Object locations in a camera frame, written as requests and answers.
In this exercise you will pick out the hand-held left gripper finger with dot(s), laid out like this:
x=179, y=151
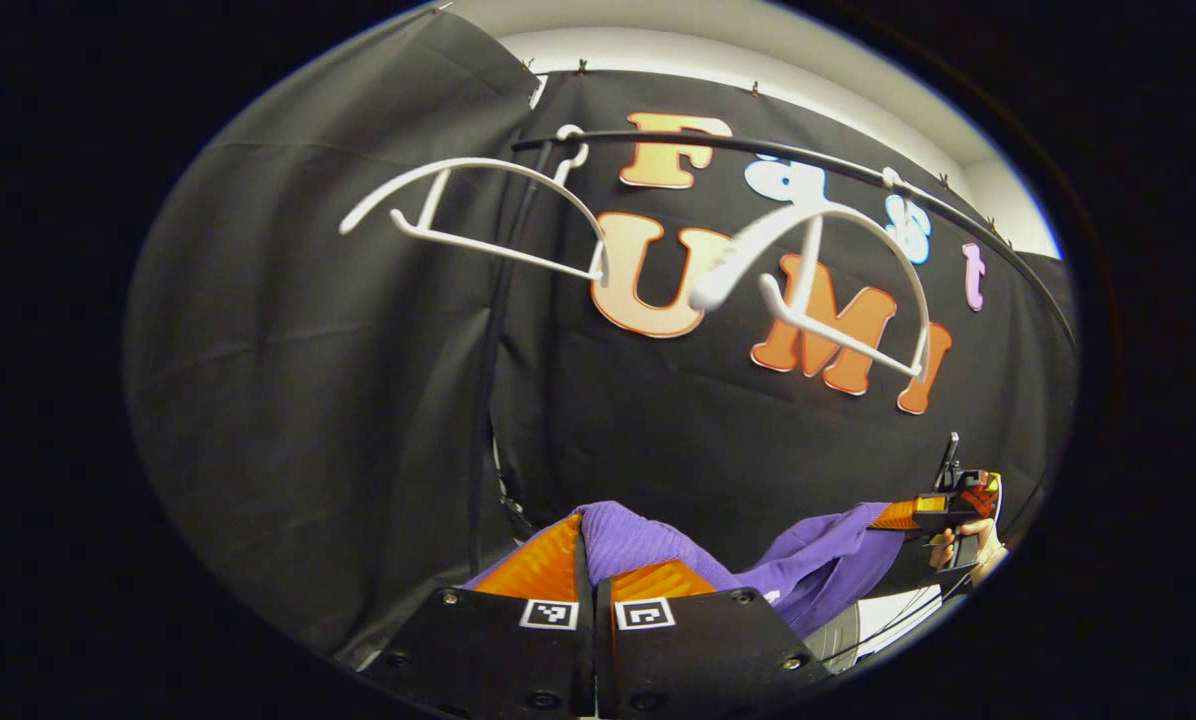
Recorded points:
x=585, y=660
x=606, y=670

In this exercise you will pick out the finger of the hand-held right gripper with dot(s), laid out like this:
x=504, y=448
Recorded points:
x=943, y=512

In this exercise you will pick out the purple ribbed jacket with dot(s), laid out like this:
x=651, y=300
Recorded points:
x=638, y=540

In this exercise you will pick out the black metal clothes rack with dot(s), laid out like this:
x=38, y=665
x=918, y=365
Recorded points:
x=489, y=400

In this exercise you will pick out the white plastic clothes hanger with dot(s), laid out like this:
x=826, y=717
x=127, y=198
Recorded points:
x=498, y=251
x=723, y=275

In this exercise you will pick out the white flat board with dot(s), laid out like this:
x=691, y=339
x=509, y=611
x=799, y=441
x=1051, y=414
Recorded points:
x=898, y=615

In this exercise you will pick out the black backdrop cloth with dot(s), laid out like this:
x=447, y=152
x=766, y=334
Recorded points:
x=288, y=400

